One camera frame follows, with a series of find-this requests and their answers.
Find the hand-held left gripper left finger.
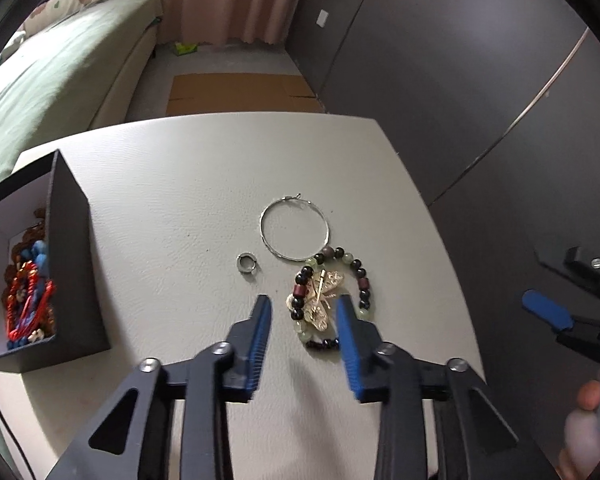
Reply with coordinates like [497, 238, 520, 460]
[45, 294, 273, 480]

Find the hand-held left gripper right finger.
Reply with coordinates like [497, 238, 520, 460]
[335, 296, 553, 480]

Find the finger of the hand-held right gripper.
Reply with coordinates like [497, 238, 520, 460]
[521, 288, 600, 361]
[534, 242, 600, 302]

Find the gold butterfly brooch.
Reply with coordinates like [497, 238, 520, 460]
[286, 269, 353, 332]

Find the green black bead bracelet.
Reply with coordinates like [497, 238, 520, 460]
[286, 246, 376, 353]

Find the black box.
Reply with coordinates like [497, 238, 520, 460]
[0, 149, 112, 373]

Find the blue red braided bracelet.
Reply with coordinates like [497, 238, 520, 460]
[2, 240, 58, 351]

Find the red blue bead jewellery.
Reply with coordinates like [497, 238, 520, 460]
[5, 204, 56, 346]

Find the person's right hand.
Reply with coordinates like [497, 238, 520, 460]
[560, 380, 600, 480]

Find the silver hoop earring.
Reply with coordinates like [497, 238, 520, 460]
[259, 194, 331, 262]

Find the dark grey wardrobe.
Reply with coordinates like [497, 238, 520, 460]
[325, 0, 600, 361]

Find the flat cardboard sheet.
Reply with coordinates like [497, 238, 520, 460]
[166, 74, 326, 117]

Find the bed with green sheet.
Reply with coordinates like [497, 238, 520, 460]
[0, 0, 162, 196]

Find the pink curtain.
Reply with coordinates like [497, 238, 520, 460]
[116, 0, 313, 46]

